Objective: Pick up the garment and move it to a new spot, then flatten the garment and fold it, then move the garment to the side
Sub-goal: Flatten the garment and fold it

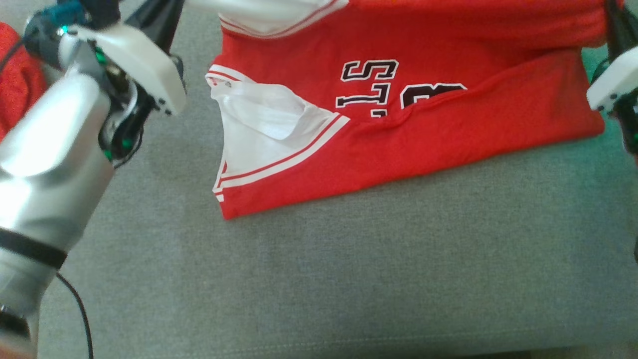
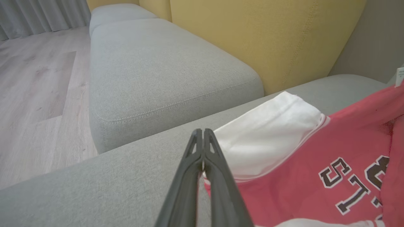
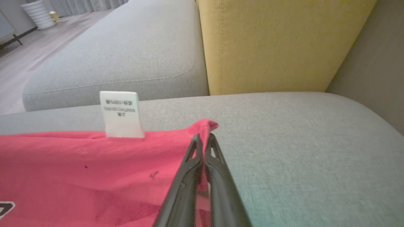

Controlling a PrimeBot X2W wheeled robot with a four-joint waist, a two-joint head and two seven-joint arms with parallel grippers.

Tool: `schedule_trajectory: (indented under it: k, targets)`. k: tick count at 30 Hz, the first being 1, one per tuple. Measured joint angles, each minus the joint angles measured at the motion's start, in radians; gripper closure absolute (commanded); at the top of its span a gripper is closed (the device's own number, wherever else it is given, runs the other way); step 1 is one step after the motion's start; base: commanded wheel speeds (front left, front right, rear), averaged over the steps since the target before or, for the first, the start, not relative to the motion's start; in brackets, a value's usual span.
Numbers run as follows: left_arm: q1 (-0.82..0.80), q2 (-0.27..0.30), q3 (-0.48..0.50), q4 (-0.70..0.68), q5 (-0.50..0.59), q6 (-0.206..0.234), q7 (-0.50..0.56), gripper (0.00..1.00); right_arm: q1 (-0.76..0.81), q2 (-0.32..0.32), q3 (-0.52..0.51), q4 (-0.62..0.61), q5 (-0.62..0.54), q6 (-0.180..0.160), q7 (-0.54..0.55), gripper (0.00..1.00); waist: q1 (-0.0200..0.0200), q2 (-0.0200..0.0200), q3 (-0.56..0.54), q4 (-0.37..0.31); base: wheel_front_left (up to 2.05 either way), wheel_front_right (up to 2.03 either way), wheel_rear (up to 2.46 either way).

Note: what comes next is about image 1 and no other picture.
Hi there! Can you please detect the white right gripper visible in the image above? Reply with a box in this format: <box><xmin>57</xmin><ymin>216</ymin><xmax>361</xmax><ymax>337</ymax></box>
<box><xmin>587</xmin><ymin>0</ymin><xmax>638</xmax><ymax>113</ymax></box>

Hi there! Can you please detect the red jersey with black lettering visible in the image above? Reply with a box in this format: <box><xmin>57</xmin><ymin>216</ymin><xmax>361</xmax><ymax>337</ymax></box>
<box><xmin>183</xmin><ymin>0</ymin><xmax>625</xmax><ymax>220</ymax></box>

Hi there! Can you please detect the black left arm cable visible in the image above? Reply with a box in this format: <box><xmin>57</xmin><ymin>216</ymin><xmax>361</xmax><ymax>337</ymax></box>
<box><xmin>54</xmin><ymin>272</ymin><xmax>95</xmax><ymax>359</ymax></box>

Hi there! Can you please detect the teal cable connector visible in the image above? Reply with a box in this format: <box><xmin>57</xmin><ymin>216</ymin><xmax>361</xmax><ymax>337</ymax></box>
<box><xmin>47</xmin><ymin>0</ymin><xmax>86</xmax><ymax>28</ymax></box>

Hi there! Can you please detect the crumpled plain red garment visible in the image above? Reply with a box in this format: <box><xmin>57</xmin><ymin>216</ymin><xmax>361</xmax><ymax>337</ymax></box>
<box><xmin>0</xmin><ymin>22</ymin><xmax>49</xmax><ymax>141</ymax></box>

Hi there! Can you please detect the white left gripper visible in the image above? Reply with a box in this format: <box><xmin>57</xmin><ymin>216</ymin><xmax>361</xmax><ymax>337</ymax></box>
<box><xmin>74</xmin><ymin>0</ymin><xmax>188</xmax><ymax>116</ymax></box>

